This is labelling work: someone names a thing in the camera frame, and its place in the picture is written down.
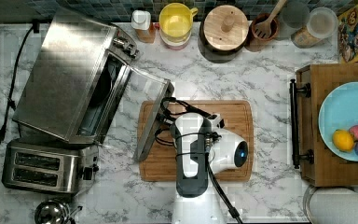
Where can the stainless steel toaster oven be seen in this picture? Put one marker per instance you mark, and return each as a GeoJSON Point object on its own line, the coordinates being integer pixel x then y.
{"type": "Point", "coordinates": [81, 73]}

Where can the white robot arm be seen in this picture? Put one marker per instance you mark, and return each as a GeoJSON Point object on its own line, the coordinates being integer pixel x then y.
{"type": "Point", "coordinates": [204, 148]}

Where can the bamboo cutting board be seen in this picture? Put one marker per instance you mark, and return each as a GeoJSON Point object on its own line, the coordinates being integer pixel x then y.
{"type": "Point", "coordinates": [160, 164]}

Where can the white bowl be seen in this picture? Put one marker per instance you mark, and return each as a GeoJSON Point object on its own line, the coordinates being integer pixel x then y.
{"type": "Point", "coordinates": [166, 40]}

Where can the yellow cup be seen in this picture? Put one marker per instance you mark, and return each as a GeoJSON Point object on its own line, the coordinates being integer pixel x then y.
{"type": "Point", "coordinates": [175, 21]}

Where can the dark pot with wooden lid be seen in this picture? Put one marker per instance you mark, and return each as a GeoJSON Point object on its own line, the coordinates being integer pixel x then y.
{"type": "Point", "coordinates": [223, 33]}

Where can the orange juice bottle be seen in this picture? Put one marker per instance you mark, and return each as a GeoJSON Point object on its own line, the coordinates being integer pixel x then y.
{"type": "Point", "coordinates": [143, 26]}

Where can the wooden slotted spatula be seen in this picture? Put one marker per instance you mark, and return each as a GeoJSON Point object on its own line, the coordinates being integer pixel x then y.
{"type": "Point", "coordinates": [265, 25]}

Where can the brown utensil holder cup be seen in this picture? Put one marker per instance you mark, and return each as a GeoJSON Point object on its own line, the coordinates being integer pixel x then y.
{"type": "Point", "coordinates": [274, 26]}

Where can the stainless steel slot toaster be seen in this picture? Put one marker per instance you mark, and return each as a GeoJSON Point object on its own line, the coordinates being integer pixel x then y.
{"type": "Point", "coordinates": [50, 167]}

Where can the empty glass jar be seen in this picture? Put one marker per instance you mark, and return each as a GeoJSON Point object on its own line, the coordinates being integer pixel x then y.
{"type": "Point", "coordinates": [294, 15]}

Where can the yellow lemon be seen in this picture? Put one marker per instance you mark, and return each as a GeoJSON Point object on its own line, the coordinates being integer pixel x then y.
{"type": "Point", "coordinates": [343, 140]}

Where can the glass jar with grains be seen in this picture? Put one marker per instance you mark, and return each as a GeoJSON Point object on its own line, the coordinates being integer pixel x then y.
{"type": "Point", "coordinates": [322, 24]}

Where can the light blue plate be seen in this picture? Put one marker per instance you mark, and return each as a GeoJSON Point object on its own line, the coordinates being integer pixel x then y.
{"type": "Point", "coordinates": [339, 111]}

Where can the white round appliance lid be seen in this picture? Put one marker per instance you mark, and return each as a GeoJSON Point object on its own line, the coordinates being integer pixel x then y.
{"type": "Point", "coordinates": [331, 205]}

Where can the wooden tray with handles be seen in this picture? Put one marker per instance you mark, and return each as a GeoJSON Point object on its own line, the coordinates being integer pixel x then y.
{"type": "Point", "coordinates": [318, 164]}

